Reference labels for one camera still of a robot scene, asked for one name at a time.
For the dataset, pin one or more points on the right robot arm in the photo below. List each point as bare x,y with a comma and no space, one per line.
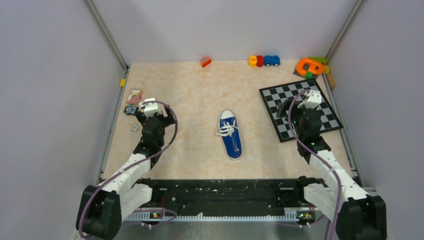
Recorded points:
352,213

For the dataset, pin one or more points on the white shoelace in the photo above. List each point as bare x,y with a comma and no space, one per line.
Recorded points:
228,128

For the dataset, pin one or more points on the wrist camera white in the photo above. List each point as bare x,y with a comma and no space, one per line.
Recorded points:
150,106
311,99

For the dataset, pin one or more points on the yellow toy block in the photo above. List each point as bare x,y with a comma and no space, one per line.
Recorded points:
252,61

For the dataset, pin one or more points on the red toy block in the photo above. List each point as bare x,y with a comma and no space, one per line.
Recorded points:
259,61

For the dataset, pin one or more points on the small blue toy robot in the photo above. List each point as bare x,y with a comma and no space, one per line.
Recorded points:
131,110

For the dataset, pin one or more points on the pink triangle puzzle card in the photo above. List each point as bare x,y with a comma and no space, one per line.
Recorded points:
134,96

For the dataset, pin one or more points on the white cable duct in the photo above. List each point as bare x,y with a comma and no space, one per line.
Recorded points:
155,217

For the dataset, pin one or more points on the blue toy car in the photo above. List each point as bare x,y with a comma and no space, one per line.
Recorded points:
271,60

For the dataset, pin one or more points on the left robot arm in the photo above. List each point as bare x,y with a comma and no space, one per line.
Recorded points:
105,206

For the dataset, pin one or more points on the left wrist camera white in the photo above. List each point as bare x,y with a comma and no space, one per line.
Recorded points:
150,106

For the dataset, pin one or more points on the blue canvas sneaker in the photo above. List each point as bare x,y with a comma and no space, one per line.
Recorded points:
233,146

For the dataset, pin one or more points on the green toy block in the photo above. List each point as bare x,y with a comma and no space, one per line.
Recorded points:
322,60

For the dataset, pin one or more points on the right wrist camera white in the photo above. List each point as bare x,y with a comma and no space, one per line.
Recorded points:
311,99

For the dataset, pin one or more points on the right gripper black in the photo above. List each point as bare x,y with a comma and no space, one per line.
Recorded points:
282,108

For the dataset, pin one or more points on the orange lego brick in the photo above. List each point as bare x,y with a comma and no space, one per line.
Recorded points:
205,61

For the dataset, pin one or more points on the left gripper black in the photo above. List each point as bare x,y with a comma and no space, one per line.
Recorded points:
168,120

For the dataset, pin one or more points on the wooden block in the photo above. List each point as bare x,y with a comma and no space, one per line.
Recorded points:
331,81

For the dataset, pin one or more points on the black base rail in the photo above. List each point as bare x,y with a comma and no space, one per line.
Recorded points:
228,197

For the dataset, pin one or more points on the orange plastic ring toy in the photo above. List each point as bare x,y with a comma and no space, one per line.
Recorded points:
308,67

